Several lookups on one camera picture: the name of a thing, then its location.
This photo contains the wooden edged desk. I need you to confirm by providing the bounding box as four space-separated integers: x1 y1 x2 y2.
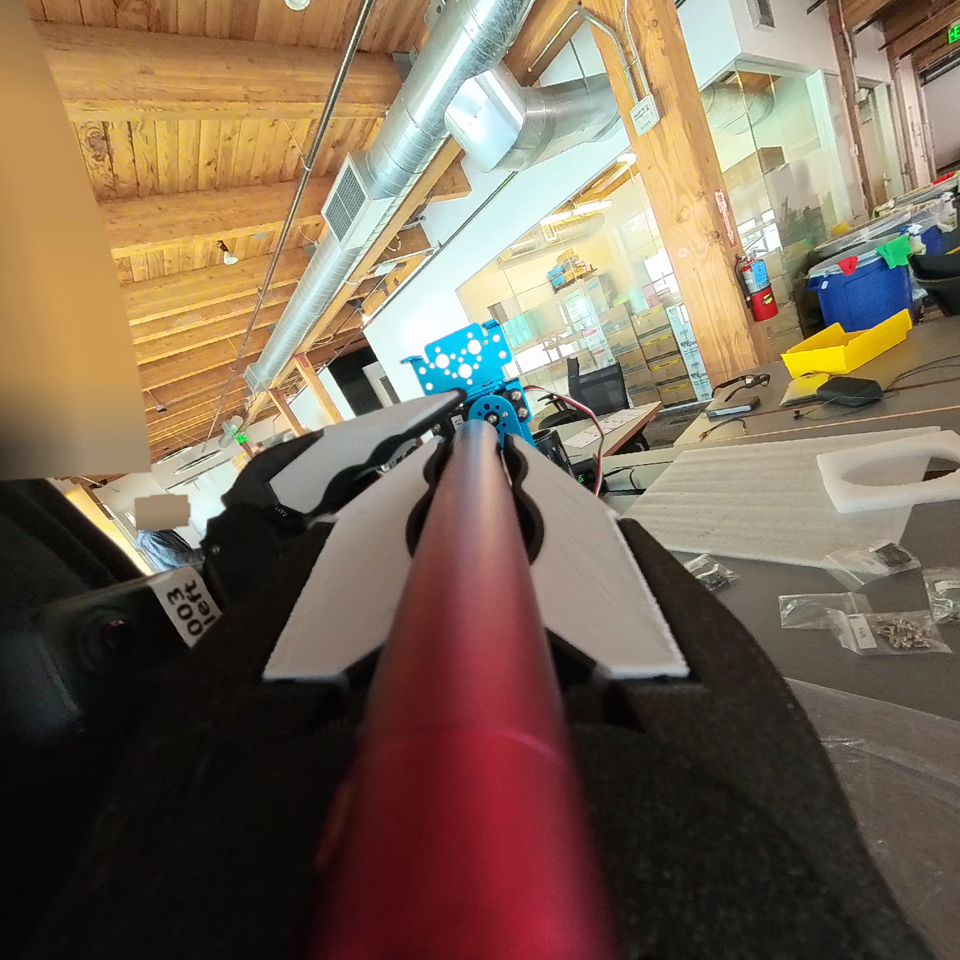
562 401 666 460

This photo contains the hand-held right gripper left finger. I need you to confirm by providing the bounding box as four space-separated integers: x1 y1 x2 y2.
264 437 451 681

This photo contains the blue plastic barrel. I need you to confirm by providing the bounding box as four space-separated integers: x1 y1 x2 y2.
807 255 915 332

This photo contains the grey desk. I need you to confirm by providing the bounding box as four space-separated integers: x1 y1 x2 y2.
622 423 960 960
675 318 960 451

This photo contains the red electric screwdriver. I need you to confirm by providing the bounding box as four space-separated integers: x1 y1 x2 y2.
296 421 625 960

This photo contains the black patterned cylinder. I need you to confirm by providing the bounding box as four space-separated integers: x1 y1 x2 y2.
534 427 580 474

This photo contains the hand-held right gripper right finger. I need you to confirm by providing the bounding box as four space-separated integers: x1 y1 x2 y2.
499 433 690 681

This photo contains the pile of small screw bags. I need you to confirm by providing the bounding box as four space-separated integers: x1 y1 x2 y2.
778 566 960 655

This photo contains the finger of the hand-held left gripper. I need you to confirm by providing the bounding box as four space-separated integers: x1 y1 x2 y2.
266 388 468 496

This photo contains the black office chair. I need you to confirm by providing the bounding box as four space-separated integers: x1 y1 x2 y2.
555 357 628 423

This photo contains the black waste bin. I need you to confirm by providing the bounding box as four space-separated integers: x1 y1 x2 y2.
909 251 960 310

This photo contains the red fire extinguisher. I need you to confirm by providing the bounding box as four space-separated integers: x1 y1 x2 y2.
735 252 782 324

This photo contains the silver air duct with grille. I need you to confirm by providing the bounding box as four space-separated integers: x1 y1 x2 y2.
241 0 625 393

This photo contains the grey trash bin with liner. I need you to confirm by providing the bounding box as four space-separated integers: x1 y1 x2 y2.
813 225 946 264

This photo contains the red white servo cable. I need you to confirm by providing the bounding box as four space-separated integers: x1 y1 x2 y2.
523 384 606 498

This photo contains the yellow plastic bin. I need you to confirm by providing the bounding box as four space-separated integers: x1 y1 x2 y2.
780 308 915 377

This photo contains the white foam block with hole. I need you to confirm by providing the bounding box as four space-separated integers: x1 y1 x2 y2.
815 437 960 516

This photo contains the wooden support post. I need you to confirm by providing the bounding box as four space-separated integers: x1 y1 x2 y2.
579 0 775 393

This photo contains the white foam sheet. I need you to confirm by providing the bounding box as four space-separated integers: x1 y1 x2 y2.
622 426 943 561

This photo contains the blue toy robot arm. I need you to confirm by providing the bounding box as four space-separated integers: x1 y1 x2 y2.
403 318 543 455

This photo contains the pale yellow pouch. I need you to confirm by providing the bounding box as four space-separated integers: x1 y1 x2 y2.
778 372 832 408

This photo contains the metal ceiling pipe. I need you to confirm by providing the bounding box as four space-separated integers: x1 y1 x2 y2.
219 0 378 410

